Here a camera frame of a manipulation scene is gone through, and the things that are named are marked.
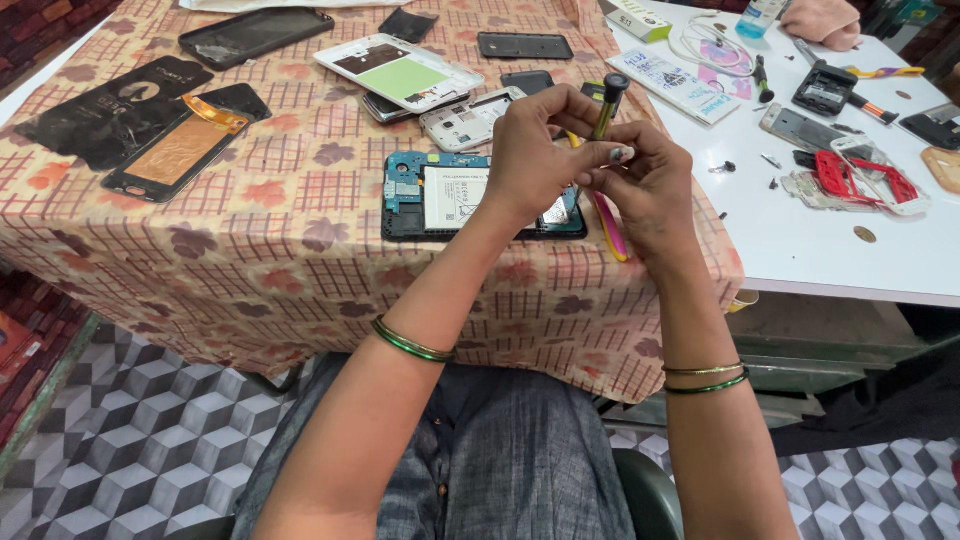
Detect person's left hand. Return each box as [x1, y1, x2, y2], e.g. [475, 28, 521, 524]
[480, 83, 638, 227]

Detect person's right hand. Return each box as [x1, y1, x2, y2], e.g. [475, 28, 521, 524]
[576, 120, 700, 260]

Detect yellow-green screwdriver with black cap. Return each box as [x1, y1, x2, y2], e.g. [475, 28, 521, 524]
[591, 72, 632, 144]

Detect yellow and pink pry tool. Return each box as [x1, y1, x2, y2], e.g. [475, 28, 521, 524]
[565, 130, 630, 264]

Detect white packet with blue print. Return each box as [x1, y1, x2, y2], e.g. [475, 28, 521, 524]
[605, 48, 743, 127]

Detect small black phone piece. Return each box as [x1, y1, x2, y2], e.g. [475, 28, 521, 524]
[500, 69, 557, 97]

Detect white phone battery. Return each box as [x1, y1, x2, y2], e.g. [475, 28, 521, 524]
[423, 165, 493, 232]

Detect white phone midframe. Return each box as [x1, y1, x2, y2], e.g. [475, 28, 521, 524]
[419, 86, 529, 154]

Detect black phone back cover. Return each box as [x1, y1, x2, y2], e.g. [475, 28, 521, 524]
[477, 31, 576, 62]

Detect white and green box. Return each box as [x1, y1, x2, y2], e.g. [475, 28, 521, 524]
[599, 0, 675, 45]

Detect black and green screwdriver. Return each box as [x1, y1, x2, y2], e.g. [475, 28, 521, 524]
[751, 54, 777, 105]

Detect silver phone midframe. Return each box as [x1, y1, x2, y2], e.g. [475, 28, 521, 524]
[779, 170, 880, 213]

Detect opened black phone with circuit board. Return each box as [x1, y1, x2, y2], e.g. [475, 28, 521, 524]
[381, 150, 589, 243]

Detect thin gold bangle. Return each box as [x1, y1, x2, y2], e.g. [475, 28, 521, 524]
[661, 360, 747, 377]

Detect clear bottle with blue liquid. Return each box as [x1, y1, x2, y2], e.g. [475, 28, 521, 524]
[734, 0, 790, 41]

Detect green bangle on right wrist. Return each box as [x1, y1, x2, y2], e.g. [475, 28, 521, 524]
[663, 366, 752, 396]

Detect green bangle on wrist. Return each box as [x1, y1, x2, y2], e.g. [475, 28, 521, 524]
[370, 314, 458, 366]
[663, 366, 752, 396]

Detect dark phone with silver edge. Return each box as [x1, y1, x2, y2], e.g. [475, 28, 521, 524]
[361, 90, 472, 126]

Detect black phone housing part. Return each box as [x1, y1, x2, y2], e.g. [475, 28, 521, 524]
[791, 60, 861, 117]

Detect small black phone cover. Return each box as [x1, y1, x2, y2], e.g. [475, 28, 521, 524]
[378, 7, 441, 45]

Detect green bangle on left wrist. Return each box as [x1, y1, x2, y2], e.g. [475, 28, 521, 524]
[370, 314, 458, 366]

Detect pink cloth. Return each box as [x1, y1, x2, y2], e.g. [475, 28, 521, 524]
[779, 0, 864, 54]

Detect black and orange screwdriver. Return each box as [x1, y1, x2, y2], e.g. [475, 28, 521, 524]
[846, 91, 900, 126]

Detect person's grey clothing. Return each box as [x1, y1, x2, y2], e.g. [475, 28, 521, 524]
[228, 352, 639, 540]

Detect yellow and purple tool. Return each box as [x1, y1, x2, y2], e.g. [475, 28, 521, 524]
[843, 65, 927, 81]

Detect tan phone cover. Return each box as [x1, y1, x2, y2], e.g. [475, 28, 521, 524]
[920, 145, 960, 197]

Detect checked leaf-print tablecloth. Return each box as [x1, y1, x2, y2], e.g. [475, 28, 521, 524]
[0, 0, 746, 405]

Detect phone screen with copper back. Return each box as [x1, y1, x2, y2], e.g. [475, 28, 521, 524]
[100, 83, 273, 204]

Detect large black phone back panel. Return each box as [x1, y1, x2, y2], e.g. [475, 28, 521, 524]
[14, 55, 216, 173]

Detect white cable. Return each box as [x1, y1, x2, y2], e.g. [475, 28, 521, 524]
[666, 10, 756, 77]

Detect grey phone frame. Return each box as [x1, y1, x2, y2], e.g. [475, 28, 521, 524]
[758, 102, 850, 154]

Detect white phone frame with green panel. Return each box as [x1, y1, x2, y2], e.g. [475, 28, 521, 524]
[312, 33, 486, 115]

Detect red phone frame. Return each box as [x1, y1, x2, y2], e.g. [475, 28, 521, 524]
[814, 148, 921, 208]

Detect white phone bezel frame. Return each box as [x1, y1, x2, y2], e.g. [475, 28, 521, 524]
[830, 135, 934, 218]

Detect black phone case frame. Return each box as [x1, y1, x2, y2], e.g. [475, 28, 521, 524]
[177, 6, 336, 73]

